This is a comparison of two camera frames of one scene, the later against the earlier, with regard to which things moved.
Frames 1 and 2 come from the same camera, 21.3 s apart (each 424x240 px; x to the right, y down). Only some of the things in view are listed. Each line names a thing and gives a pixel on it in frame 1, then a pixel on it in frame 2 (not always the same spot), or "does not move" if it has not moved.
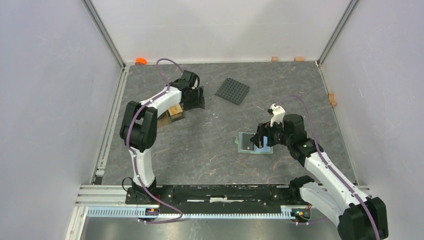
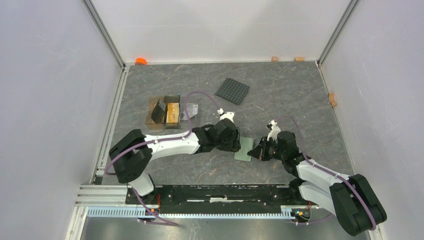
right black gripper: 265,129 -> 259,152
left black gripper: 199,103 -> 234,144
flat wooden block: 299,59 does not move
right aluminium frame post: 348,11 does not move
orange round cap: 140,61 does not move
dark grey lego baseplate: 233,90 does not move
